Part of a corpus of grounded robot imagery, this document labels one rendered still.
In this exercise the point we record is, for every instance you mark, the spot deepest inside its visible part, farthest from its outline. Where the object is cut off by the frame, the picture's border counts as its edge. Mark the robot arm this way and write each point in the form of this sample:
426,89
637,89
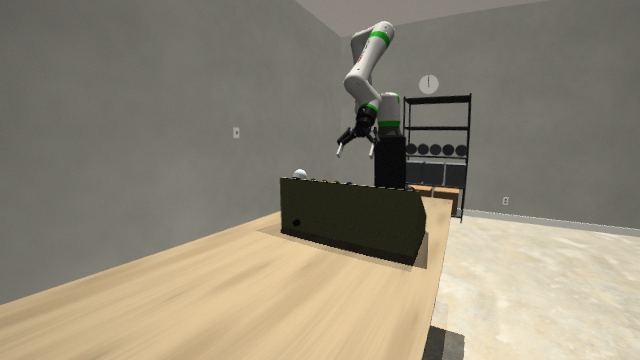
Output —
359,83

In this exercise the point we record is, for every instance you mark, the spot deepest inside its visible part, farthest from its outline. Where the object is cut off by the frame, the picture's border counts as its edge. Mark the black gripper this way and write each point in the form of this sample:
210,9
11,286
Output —
364,123

